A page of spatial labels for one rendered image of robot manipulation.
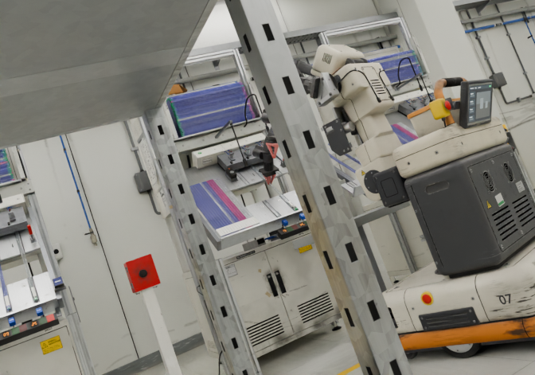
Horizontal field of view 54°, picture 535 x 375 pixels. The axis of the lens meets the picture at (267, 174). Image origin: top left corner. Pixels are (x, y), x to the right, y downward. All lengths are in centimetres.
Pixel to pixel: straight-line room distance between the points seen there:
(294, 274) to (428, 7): 374
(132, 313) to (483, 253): 316
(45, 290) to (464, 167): 184
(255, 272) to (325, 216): 262
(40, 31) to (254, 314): 262
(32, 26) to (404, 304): 186
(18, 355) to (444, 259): 197
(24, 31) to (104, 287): 404
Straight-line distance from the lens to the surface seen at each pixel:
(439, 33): 601
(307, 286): 318
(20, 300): 261
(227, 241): 270
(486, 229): 200
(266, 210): 288
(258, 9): 48
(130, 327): 455
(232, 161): 318
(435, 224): 206
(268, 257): 309
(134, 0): 54
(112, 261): 455
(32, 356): 287
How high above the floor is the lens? 67
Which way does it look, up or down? 6 degrees up
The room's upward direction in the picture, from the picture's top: 20 degrees counter-clockwise
